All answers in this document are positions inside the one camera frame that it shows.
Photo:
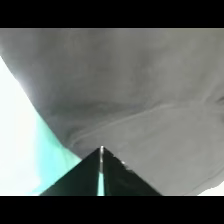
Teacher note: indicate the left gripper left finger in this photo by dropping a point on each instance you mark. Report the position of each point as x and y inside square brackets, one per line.
[80, 180]

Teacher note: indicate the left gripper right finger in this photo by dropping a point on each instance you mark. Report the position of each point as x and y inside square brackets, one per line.
[126, 181]

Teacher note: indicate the grey garment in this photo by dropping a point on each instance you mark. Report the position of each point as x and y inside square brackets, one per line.
[133, 93]

